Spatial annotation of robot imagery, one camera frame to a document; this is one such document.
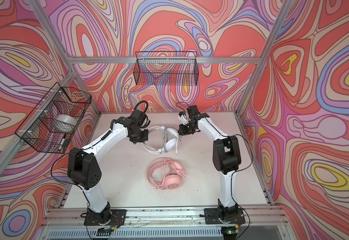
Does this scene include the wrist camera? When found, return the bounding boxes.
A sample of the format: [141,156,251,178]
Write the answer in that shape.
[130,101,150,129]
[178,111,189,125]

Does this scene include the rear black wire basket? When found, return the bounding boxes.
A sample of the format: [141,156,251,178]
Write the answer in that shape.
[133,51,199,87]

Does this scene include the left black wire basket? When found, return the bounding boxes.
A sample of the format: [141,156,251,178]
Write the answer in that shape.
[15,83,92,154]

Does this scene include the white tape roll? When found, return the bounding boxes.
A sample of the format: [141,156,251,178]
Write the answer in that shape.
[52,114,77,134]

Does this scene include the aluminium front rail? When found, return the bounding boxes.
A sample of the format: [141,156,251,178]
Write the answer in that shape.
[41,205,289,228]

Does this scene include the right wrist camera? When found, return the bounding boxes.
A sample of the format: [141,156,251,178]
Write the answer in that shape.
[178,111,189,125]

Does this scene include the pink cat-ear headphones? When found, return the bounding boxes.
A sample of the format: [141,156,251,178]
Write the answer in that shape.
[146,158,186,190]

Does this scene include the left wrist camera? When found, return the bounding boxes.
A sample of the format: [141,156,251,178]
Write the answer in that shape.
[130,101,150,129]

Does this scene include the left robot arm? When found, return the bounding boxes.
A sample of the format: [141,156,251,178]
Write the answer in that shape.
[67,113,150,226]

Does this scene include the slotted grey cable duct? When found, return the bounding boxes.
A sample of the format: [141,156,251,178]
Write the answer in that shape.
[41,227,223,240]

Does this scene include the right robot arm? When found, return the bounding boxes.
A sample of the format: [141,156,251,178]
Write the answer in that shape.
[178,112,246,226]

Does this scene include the pink headphone cable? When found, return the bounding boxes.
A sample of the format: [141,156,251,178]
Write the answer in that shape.
[149,158,186,187]

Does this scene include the black wire basket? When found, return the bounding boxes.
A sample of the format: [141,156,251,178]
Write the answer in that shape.
[15,83,92,154]
[133,51,199,87]

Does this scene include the white headphones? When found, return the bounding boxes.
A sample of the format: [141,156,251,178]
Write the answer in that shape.
[142,126,181,155]

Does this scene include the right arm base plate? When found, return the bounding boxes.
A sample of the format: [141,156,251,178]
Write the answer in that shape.
[200,207,246,226]

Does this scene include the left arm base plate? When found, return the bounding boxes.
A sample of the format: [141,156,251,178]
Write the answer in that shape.
[84,208,126,227]

